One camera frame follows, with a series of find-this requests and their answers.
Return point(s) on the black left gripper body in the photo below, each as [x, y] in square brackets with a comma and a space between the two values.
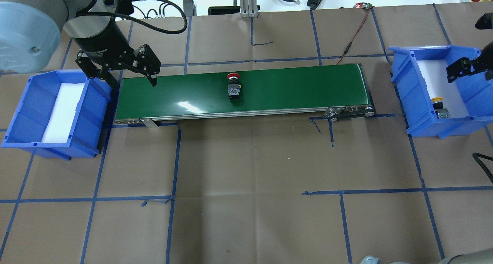
[104, 40]

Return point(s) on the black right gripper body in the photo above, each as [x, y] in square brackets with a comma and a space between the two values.
[482, 64]

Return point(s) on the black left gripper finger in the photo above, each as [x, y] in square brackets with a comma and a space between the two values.
[152, 80]
[109, 79]

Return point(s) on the yellow push button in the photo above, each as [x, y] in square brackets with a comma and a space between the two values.
[440, 111]

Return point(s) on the red push button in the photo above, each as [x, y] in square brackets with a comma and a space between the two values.
[234, 86]

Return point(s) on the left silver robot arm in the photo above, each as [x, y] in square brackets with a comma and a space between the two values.
[30, 35]

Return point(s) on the blue destination bin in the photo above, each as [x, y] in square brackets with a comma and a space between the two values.
[432, 105]

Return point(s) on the white foam in destination bin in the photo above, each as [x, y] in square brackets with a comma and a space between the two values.
[435, 76]

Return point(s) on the blue source bin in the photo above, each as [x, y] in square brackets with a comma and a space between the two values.
[33, 112]

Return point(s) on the white foam in source bin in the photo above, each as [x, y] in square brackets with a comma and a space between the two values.
[63, 113]

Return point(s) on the black power adapter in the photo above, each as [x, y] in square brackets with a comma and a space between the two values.
[189, 8]

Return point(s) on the green conveyor belt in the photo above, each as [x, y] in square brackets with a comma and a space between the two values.
[340, 91]

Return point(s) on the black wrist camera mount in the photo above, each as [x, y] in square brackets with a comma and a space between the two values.
[124, 7]

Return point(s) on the aluminium frame post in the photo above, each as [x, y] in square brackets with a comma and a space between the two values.
[248, 8]

